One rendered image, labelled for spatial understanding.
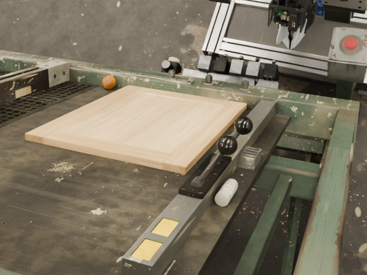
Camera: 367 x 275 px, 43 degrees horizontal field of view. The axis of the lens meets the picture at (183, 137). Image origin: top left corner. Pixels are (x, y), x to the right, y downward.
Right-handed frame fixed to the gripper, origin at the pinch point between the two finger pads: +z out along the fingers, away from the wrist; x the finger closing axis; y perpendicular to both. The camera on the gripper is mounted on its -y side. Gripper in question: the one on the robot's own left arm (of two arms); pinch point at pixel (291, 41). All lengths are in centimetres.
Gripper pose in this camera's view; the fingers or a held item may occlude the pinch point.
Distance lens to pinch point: 111.0
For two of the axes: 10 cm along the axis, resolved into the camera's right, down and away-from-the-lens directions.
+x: 9.0, 2.7, -3.4
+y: -4.2, 7.3, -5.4
